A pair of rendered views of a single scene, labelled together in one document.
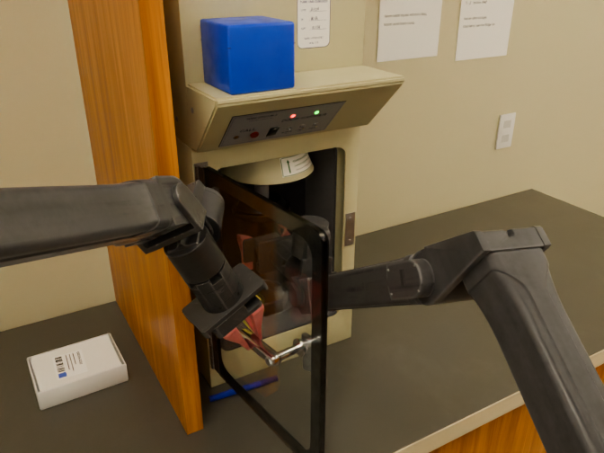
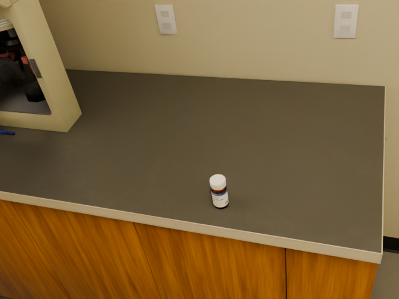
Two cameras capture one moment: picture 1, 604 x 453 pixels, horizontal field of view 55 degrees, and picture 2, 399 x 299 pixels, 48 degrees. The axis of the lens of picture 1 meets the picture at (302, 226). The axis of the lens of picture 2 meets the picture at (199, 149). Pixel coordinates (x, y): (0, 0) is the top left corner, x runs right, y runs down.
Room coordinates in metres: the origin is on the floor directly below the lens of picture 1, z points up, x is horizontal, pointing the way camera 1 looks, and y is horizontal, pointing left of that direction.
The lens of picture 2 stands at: (0.64, -1.41, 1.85)
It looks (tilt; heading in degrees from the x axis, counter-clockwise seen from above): 41 degrees down; 54
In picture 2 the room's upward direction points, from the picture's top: 10 degrees counter-clockwise
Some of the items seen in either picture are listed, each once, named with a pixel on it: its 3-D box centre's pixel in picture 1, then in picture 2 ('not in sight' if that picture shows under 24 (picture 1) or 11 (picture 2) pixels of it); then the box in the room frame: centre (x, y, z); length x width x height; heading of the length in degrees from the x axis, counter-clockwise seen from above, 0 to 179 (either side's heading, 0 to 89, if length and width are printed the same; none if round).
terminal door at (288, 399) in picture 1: (259, 316); not in sight; (0.73, 0.06, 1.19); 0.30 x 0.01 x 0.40; 37
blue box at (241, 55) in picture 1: (247, 53); not in sight; (0.85, 0.08, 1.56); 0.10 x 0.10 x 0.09; 30
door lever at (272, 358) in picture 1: (270, 342); not in sight; (0.65, 0.04, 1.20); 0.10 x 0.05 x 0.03; 37
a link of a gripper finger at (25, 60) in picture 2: not in sight; (25, 61); (1.02, 0.03, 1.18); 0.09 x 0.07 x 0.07; 30
